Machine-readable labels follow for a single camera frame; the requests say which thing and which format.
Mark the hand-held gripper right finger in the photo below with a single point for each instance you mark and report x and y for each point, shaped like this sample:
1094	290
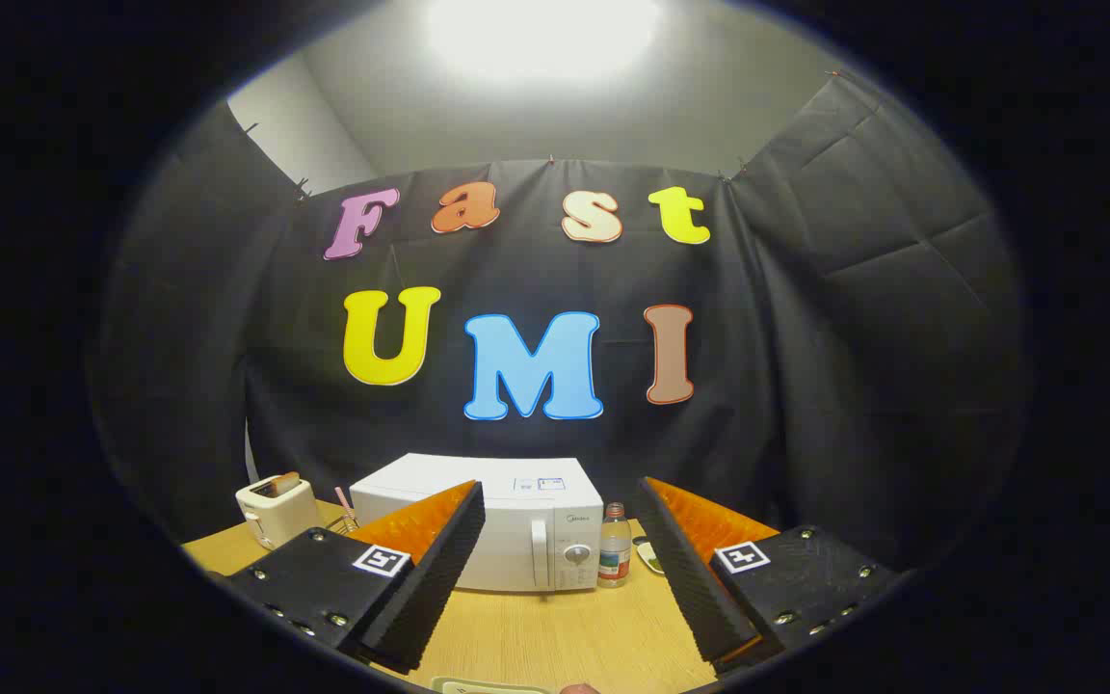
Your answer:
695	588

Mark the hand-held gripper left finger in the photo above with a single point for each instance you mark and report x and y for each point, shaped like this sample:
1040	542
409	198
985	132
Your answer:
430	588

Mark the brown toast slice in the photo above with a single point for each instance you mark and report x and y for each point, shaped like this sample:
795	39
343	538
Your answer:
287	482

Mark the white speckled tray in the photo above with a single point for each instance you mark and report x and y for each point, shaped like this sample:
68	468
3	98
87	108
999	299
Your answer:
492	687

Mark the pink striped straw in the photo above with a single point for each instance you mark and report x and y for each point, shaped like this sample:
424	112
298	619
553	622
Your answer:
343	501

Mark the black backdrop cloth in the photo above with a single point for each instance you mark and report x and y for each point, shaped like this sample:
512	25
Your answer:
786	337

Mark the white toaster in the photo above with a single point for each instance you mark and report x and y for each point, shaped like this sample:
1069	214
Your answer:
280	516

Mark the clear plastic water bottle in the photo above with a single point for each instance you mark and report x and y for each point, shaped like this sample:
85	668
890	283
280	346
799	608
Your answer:
615	549

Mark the white microwave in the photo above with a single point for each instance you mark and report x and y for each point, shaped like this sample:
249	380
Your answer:
516	520

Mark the white divided dish with beans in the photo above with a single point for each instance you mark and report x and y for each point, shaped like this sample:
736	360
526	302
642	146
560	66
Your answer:
649	556

